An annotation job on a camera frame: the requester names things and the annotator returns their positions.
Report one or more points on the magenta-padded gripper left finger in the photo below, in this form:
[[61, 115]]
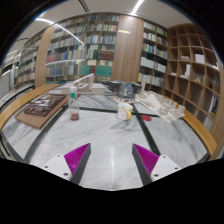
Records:
[[76, 159]]

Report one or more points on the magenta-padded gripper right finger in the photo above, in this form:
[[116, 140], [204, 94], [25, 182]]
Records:
[[146, 159]]

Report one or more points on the clear green-labelled plastic bottle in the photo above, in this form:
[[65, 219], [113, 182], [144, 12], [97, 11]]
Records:
[[74, 106]]

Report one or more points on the flat round red coaster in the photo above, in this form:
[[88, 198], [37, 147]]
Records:
[[146, 117]]

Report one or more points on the white city block model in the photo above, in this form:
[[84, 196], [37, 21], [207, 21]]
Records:
[[160, 105]]

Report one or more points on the brown model on wooden board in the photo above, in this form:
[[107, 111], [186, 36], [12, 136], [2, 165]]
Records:
[[41, 108]]

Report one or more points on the wooden cubby shelf unit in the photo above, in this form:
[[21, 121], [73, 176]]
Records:
[[191, 73]]

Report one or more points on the narrow bookshelf full of books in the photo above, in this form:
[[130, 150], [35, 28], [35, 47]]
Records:
[[151, 56]]

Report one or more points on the glass-fronted side bookshelf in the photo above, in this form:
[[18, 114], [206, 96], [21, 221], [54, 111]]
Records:
[[30, 63]]

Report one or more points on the straight ceiling light strip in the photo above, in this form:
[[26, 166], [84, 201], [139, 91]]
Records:
[[137, 6]]

